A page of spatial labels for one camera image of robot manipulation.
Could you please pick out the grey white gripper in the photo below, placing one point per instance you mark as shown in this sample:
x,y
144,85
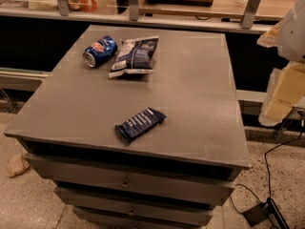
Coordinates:
x,y
294,37

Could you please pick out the blue rxbar blueberry bar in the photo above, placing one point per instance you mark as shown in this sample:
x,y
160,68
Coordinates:
x,y
139,124

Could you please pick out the blue pepsi can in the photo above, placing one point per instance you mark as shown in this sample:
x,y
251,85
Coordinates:
x,y
100,51

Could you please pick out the blue white chip bag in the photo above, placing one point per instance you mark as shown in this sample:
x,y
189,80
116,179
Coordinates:
x,y
135,56

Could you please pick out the black floor power box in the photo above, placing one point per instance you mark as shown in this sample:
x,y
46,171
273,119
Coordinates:
x,y
266,210

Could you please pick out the grey drawer cabinet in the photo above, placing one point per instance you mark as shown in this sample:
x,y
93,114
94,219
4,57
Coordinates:
x,y
159,151

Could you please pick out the crumpled paper on floor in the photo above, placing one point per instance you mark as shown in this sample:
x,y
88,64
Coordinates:
x,y
17,165

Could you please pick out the grey metal shelf bracket right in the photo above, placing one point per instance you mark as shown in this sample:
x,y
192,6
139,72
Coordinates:
x,y
249,13

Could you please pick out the grey metal shelf bracket middle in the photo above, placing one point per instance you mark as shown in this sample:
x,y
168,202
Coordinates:
x,y
133,10

